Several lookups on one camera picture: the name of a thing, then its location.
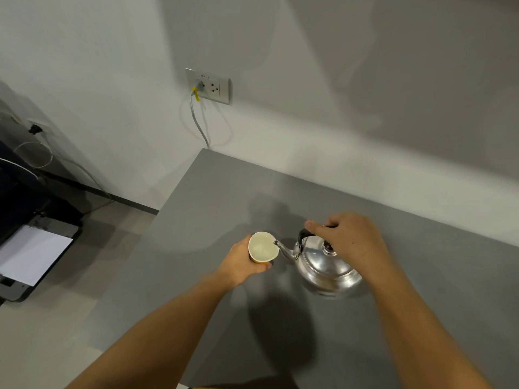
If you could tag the person's left fingers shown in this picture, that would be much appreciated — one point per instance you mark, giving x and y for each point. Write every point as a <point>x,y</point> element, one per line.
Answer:
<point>262,268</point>

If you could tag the person's right thumb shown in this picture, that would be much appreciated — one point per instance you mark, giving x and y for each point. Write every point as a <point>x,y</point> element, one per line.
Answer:
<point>316,228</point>

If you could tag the white paper sheet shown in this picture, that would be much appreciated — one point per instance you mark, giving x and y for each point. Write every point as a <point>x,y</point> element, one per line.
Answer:
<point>32,255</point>

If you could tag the silver metal kettle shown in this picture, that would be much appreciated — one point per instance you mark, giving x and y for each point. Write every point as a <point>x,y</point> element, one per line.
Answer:
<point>324,265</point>

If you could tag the person's right hand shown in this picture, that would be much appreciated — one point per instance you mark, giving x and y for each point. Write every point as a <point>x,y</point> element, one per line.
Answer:
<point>352,243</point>

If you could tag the person's left hand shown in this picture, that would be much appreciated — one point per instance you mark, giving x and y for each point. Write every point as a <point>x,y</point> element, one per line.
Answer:
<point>240,260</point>

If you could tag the black printer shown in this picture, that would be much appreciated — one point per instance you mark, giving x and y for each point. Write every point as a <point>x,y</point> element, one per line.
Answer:
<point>28,222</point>

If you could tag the person's right forearm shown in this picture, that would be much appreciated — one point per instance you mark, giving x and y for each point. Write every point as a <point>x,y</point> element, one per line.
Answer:
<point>421,332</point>

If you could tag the grey wall power outlet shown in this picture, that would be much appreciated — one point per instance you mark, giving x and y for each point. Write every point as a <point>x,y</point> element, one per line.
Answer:
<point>209,85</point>

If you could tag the black wall plug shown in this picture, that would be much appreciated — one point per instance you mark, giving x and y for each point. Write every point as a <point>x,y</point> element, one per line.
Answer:
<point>35,129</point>

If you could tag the orange paper cup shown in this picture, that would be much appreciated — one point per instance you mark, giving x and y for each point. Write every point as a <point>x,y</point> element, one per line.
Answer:
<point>262,247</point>

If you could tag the person's left forearm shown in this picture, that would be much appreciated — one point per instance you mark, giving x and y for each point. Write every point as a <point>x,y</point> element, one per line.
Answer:
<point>162,336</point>

